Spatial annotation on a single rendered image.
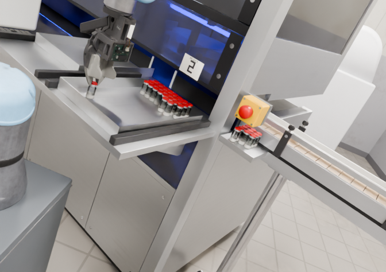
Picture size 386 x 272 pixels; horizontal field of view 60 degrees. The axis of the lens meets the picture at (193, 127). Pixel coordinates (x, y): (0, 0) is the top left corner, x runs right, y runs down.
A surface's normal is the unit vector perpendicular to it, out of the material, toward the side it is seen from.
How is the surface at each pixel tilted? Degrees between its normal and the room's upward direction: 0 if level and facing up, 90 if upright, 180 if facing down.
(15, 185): 72
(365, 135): 90
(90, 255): 0
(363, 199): 90
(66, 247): 0
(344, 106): 90
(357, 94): 90
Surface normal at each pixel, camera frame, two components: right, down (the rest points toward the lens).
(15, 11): 0.70, 0.52
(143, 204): -0.58, 0.11
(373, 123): -0.15, 0.36
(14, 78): 0.46, -0.77
